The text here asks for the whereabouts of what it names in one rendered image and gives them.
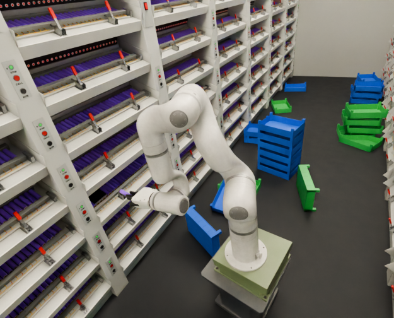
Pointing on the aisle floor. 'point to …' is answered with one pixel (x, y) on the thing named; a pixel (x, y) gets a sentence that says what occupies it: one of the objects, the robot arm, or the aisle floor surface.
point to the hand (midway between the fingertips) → (132, 195)
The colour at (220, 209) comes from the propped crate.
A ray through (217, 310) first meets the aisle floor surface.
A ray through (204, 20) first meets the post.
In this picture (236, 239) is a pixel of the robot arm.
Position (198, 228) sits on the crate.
